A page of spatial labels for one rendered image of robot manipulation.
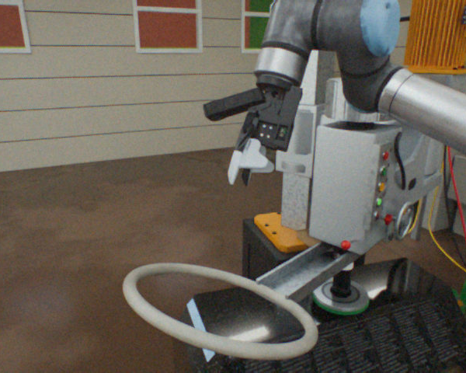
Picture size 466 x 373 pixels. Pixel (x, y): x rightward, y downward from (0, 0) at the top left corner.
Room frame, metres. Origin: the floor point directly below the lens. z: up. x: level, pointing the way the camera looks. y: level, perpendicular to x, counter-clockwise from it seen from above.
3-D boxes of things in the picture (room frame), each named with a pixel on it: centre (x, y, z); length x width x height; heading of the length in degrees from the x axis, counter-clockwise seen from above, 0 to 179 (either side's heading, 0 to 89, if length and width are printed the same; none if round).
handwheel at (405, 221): (1.27, -0.59, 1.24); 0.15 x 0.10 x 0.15; 136
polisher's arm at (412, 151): (1.54, -0.70, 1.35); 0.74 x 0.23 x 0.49; 136
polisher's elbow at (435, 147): (1.74, -0.88, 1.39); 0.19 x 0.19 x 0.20
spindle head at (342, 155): (1.32, -0.48, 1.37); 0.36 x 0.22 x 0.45; 136
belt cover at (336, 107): (1.52, -0.67, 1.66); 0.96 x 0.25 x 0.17; 136
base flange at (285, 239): (2.21, -0.43, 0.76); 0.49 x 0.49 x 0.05; 18
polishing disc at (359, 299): (1.26, -0.42, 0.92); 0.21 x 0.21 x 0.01
